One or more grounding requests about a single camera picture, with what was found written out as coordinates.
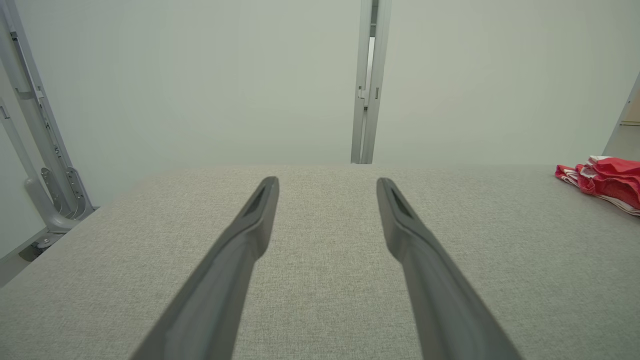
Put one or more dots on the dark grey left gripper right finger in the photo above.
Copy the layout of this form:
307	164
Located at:
440	295

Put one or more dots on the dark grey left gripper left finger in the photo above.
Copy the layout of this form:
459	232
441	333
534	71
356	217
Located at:
220	280

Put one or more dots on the red white-sleeved numbered jersey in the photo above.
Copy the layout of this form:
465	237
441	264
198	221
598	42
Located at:
567	174

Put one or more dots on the small red garment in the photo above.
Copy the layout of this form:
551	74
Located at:
617	167

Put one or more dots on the grey caster wheel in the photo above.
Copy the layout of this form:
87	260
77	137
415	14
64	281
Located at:
42	244

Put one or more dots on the grey double partition post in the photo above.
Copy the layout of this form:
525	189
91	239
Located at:
359	125

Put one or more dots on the grey partition post with foot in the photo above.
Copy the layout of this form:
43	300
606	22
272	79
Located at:
50	150

